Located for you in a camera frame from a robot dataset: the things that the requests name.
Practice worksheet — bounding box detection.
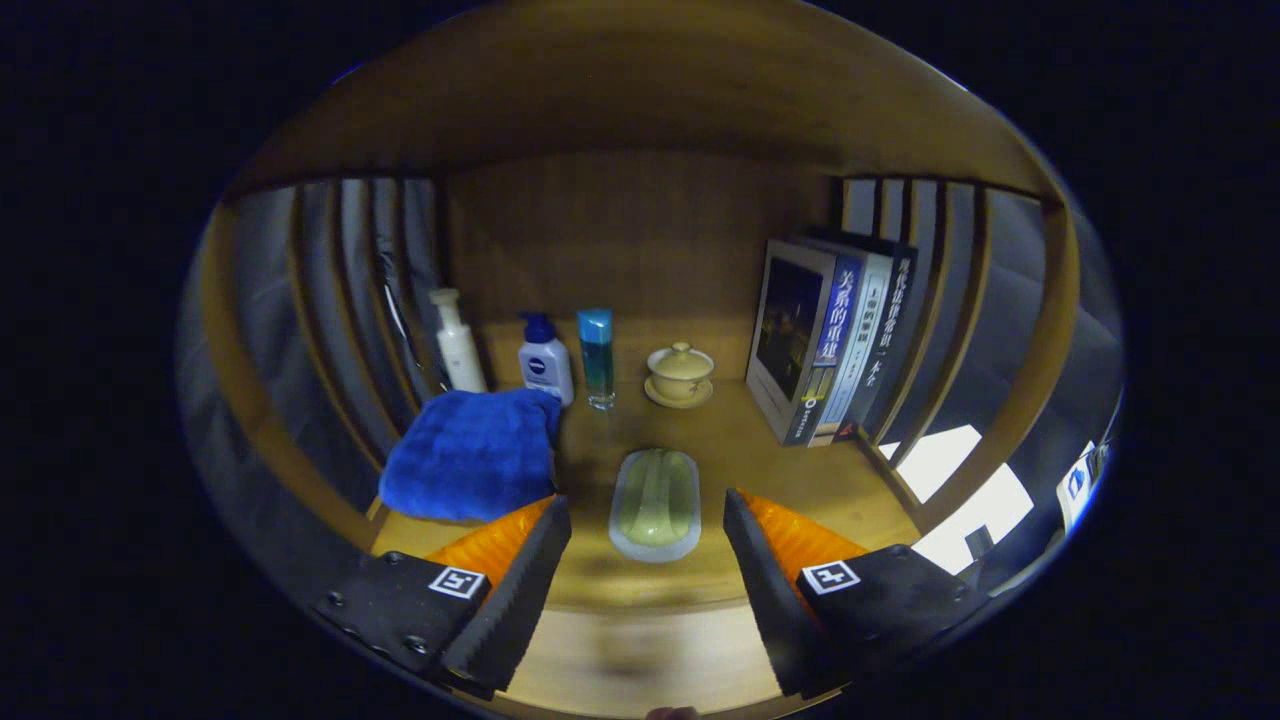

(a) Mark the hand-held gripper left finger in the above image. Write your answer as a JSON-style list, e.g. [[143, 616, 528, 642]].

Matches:
[[312, 494, 573, 701]]

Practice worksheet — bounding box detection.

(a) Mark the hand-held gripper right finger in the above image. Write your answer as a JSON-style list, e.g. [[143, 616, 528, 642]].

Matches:
[[722, 488, 986, 699]]

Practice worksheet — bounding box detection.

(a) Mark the wooden countertop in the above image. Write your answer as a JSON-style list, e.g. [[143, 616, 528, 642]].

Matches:
[[370, 320, 926, 613]]

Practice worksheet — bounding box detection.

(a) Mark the wooden cabinet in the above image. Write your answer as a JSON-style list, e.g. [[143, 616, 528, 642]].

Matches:
[[180, 0, 1111, 720]]

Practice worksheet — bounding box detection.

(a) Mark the blue folded towel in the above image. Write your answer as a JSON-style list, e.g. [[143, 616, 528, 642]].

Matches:
[[378, 388, 564, 523]]

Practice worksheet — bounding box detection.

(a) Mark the white lotion bottle blue cap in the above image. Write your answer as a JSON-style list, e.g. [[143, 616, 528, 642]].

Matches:
[[517, 313, 576, 407]]

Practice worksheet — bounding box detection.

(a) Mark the beige lidded teacup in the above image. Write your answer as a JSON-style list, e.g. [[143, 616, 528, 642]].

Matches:
[[644, 342, 716, 409]]

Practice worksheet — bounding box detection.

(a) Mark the teal glass bottle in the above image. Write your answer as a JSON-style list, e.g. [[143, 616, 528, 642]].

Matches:
[[577, 308, 617, 411]]

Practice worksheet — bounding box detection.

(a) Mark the white pump bottle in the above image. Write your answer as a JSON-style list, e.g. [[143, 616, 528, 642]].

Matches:
[[429, 288, 489, 394]]

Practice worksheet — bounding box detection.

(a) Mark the book with blue spine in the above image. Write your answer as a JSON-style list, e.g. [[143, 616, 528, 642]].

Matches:
[[745, 238, 866, 447]]

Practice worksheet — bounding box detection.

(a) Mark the book with pale spine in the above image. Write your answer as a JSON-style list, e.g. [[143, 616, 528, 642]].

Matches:
[[810, 250, 896, 446]]

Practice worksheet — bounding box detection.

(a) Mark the book with black spine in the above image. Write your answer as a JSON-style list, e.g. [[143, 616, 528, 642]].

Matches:
[[845, 240, 919, 441]]

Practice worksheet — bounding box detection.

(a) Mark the white desk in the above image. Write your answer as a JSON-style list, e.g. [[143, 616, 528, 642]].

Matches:
[[1057, 440, 1111, 531]]

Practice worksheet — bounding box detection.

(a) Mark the black backdrop cloth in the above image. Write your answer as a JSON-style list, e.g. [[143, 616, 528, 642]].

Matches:
[[185, 180, 1121, 561]]

